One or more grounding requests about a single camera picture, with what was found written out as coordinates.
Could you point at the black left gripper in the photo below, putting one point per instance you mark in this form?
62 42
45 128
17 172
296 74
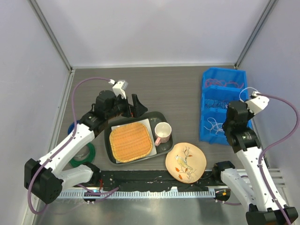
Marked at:
135 111

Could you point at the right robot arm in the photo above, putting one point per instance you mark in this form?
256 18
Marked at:
260 198

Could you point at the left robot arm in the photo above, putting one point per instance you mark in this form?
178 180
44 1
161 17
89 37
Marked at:
106 107

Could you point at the dark green plastic tray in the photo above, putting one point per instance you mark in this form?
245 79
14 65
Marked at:
150 120

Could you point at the orange woven basket mat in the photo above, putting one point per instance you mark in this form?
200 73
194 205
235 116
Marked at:
130 141

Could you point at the pink ceramic mug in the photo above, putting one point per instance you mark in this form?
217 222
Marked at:
163 132

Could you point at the blue tape roll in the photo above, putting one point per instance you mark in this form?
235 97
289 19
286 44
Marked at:
70 128

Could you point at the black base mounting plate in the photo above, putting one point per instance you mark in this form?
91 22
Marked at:
154 181

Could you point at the bird pattern ceramic plate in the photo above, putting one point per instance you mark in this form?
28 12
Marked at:
186 162

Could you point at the green tape roll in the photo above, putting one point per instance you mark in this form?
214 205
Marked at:
89 159

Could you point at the blue plastic compartment bin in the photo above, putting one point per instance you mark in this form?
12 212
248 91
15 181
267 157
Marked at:
219 87

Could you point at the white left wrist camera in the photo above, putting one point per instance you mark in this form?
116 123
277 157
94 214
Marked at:
119 87

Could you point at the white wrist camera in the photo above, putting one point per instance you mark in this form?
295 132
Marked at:
257 102
119 87

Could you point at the aluminium front rail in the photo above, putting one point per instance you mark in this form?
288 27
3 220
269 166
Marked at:
152 194

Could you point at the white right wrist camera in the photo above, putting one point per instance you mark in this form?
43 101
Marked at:
257 102

